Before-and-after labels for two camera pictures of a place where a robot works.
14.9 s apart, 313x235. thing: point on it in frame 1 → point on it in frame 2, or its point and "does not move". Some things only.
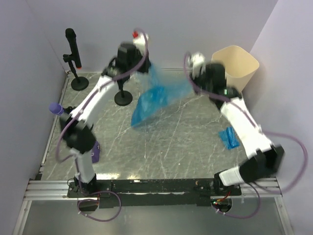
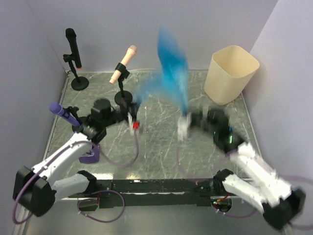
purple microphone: x=56 y=108 does not move
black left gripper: x=146 y=64 → x=133 y=108
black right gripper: x=199 y=73 → x=196 y=116
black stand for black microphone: x=78 y=83 does not move
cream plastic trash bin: x=240 y=66 does not move
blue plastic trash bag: x=160 y=93 → x=174 y=80
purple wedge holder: x=96 y=152 does not move
